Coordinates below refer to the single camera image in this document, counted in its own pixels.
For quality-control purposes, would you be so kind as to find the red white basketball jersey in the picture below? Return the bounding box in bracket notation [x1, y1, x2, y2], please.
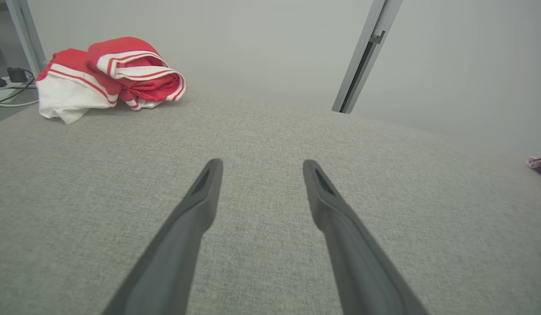
[35, 37, 186, 125]

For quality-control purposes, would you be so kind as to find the power strip with cables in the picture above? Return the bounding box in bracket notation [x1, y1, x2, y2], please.
[0, 77, 36, 106]

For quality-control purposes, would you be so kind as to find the grey metal partition post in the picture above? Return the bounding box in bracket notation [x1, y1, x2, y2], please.
[6, 0, 48, 78]
[332, 0, 403, 114]

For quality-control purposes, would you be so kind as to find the thin white floor cable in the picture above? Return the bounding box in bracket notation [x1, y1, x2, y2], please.
[0, 99, 39, 108]

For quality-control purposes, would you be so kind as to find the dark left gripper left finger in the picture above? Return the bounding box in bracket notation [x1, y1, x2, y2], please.
[102, 158, 224, 315]

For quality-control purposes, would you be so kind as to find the white power strip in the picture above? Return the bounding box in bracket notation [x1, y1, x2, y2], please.
[0, 77, 37, 104]

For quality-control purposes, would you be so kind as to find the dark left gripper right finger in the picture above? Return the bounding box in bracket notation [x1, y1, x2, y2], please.
[302, 159, 429, 315]

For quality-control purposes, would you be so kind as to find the black power adapter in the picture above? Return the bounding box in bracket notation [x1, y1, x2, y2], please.
[7, 67, 28, 84]

